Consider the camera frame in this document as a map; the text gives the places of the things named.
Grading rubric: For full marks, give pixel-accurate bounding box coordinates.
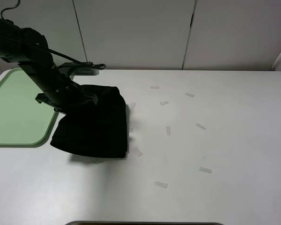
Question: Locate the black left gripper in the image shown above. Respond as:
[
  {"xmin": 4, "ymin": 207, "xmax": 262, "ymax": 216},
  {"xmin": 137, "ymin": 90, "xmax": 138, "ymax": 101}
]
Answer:
[{"xmin": 35, "ymin": 78, "xmax": 98, "ymax": 113}]

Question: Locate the black short sleeve shirt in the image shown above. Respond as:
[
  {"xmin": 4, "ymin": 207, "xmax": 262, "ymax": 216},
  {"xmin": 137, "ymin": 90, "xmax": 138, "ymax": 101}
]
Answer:
[{"xmin": 50, "ymin": 85, "xmax": 128, "ymax": 158}]

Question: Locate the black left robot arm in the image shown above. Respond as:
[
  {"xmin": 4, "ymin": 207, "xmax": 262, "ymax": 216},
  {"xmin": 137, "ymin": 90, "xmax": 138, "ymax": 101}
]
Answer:
[{"xmin": 0, "ymin": 18, "xmax": 98, "ymax": 114}]

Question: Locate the light green plastic tray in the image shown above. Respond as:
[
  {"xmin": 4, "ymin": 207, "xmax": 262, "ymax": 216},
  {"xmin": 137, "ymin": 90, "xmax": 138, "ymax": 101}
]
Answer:
[{"xmin": 0, "ymin": 68, "xmax": 63, "ymax": 148}]

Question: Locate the clear tape piece upright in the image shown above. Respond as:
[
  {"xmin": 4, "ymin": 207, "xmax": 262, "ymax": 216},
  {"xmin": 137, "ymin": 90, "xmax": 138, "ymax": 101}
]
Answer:
[{"xmin": 130, "ymin": 103, "xmax": 136, "ymax": 109}]

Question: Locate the clear tape piece diagonal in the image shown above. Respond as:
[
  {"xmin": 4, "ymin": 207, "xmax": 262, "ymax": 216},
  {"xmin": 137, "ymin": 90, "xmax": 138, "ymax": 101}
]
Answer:
[{"xmin": 133, "ymin": 147, "xmax": 143, "ymax": 157}]

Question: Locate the clear tape piece front centre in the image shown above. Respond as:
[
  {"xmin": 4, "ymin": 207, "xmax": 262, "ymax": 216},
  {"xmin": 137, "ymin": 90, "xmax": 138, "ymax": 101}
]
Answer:
[{"xmin": 154, "ymin": 181, "xmax": 168, "ymax": 188}]

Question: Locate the clear tape piece mid right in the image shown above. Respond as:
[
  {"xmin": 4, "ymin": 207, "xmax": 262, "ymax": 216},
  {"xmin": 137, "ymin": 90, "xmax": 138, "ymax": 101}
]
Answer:
[{"xmin": 196, "ymin": 123, "xmax": 206, "ymax": 130}]

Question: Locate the clear tape piece front right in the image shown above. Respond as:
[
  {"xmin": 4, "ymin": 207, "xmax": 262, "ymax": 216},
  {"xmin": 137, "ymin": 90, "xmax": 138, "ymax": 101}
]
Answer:
[{"xmin": 199, "ymin": 166, "xmax": 212, "ymax": 173}]

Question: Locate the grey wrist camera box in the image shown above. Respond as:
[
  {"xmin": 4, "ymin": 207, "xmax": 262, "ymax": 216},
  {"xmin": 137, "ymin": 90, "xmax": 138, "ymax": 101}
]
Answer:
[{"xmin": 58, "ymin": 62, "xmax": 99, "ymax": 80}]

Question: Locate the black camera cable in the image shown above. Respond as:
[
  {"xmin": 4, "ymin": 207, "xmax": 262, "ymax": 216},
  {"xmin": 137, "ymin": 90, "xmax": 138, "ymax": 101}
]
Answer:
[{"xmin": 18, "ymin": 39, "xmax": 107, "ymax": 70}]

